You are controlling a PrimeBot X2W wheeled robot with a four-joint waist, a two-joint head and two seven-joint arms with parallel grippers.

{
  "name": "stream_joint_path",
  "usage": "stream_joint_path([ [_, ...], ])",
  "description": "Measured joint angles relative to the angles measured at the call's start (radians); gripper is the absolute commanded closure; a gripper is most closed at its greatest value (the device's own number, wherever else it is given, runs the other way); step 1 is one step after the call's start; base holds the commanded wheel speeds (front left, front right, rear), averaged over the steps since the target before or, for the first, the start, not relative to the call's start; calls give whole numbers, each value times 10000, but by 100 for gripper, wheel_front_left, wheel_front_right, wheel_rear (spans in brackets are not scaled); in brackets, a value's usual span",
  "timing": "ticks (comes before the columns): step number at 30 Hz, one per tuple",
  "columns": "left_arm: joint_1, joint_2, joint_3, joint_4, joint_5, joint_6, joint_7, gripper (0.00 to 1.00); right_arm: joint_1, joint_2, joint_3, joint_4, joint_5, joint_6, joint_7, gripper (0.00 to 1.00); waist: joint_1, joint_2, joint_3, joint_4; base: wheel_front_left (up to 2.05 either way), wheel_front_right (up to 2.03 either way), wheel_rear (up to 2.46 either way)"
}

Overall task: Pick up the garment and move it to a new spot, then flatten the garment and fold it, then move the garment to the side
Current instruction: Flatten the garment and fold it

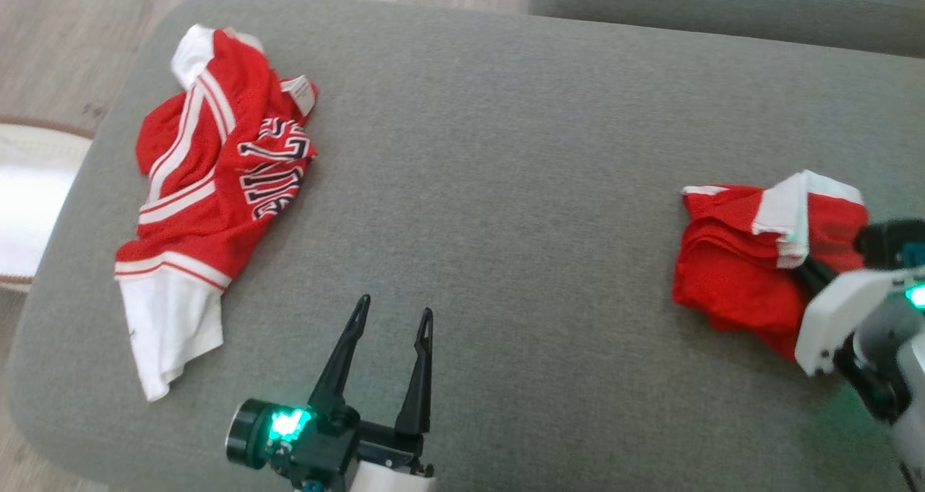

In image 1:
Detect wide grey sofa ottoman cushion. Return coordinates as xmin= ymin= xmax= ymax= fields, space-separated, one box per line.
xmin=4 ymin=0 xmax=925 ymax=492

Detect red jersey with black lettering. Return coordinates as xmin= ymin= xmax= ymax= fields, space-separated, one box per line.
xmin=114 ymin=24 xmax=320 ymax=402

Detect red shorts with white stripes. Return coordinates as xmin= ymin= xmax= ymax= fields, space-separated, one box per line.
xmin=672 ymin=171 xmax=870 ymax=363

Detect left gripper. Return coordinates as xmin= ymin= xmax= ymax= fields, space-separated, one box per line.
xmin=225 ymin=295 xmax=436 ymax=492

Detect grey sofa seat cushion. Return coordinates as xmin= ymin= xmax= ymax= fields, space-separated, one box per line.
xmin=530 ymin=0 xmax=925 ymax=59

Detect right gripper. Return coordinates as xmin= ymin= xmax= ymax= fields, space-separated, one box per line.
xmin=791 ymin=257 xmax=925 ymax=376

